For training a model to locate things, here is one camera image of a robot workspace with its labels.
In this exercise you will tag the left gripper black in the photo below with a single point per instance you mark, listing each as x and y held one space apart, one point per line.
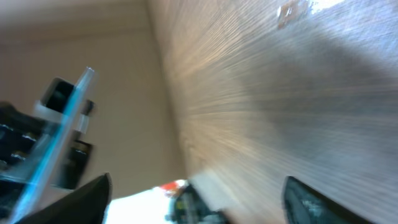
25 141

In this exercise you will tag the blue Galaxy smartphone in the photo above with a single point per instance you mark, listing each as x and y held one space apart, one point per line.
45 174

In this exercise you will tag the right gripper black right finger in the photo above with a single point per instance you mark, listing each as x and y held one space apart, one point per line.
304 205

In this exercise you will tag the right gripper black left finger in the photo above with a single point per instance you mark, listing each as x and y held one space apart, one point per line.
86 205

